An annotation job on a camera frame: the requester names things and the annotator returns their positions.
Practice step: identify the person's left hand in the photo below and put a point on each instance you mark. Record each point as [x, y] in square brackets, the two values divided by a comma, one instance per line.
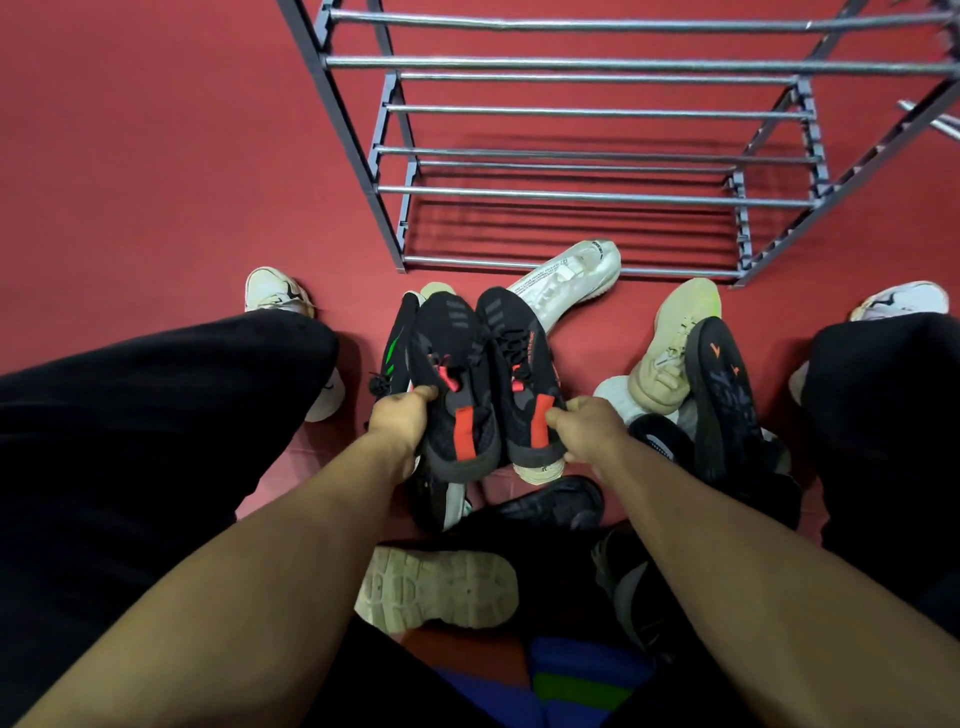
[401, 420]

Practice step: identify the person's right hand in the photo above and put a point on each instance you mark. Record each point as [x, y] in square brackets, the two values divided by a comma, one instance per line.
[592, 435]

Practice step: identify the white design sneaker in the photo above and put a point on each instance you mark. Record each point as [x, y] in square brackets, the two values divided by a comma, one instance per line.
[570, 281]
[615, 397]

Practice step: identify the black shoe with red tab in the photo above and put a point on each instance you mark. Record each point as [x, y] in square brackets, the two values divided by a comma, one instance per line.
[457, 352]
[517, 337]

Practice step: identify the yellow-beige sneaker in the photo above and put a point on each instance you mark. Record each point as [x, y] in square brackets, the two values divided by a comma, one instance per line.
[436, 289]
[675, 337]

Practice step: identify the black orange-mark sneaker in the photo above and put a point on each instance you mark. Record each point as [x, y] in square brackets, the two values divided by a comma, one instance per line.
[724, 397]

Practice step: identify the white knit sneaker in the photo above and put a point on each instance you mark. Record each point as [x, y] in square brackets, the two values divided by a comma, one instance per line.
[442, 589]

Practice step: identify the grey metal shoe rack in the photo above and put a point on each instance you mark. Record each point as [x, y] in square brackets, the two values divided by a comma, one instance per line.
[600, 64]

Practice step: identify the person's right forearm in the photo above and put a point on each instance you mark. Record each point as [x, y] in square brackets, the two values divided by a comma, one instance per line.
[750, 592]

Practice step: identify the person's left forearm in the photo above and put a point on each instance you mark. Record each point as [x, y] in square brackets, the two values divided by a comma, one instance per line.
[262, 600]

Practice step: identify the person's white left worn shoe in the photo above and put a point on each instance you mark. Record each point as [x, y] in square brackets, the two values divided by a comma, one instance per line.
[270, 289]

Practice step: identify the person's white worn shoe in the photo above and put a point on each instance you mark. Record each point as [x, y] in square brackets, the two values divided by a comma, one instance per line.
[907, 298]
[270, 289]

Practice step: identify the person's black trousers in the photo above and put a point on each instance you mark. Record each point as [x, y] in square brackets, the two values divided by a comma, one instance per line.
[150, 450]

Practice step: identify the person's white right worn shoe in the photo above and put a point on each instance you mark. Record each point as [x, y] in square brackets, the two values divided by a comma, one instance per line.
[907, 298]

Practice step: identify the multicolour foam stool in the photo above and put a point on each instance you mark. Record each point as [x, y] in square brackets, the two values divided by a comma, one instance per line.
[577, 660]

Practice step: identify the long loose metal rod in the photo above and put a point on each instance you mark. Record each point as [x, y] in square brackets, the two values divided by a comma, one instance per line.
[926, 111]

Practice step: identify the short loose metal rod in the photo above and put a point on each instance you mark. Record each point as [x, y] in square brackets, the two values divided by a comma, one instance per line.
[949, 131]

